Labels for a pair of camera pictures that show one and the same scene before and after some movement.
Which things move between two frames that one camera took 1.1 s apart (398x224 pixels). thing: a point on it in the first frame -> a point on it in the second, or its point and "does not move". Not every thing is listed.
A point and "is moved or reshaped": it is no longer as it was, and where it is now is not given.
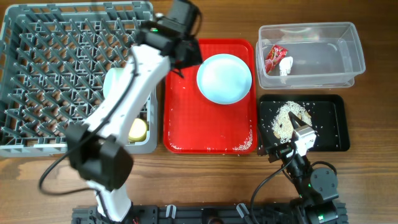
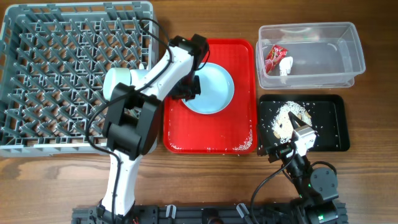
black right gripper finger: (294, 119) does not move
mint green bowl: (113, 80) does not move
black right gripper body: (280, 151) does not move
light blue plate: (224, 79) is moved or reshaped
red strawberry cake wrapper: (277, 52) does not move
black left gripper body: (189, 55) -> (188, 88)
